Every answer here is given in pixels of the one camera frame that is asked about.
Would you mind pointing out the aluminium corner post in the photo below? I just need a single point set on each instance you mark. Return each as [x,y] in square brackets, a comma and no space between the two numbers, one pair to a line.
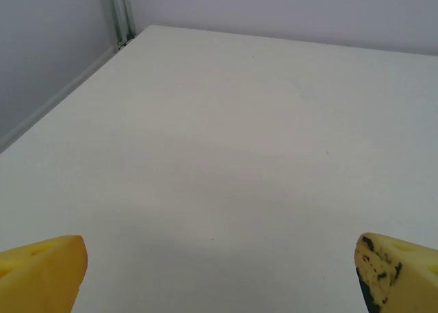
[118,11]

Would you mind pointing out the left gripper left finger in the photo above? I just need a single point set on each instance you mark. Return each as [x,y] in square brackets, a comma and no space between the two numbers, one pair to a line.
[41,275]

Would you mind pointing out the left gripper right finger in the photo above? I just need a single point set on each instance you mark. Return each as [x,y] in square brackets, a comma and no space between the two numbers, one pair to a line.
[407,278]

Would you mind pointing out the aluminium side rail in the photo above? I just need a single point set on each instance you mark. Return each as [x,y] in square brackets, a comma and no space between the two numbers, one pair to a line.
[51,104]

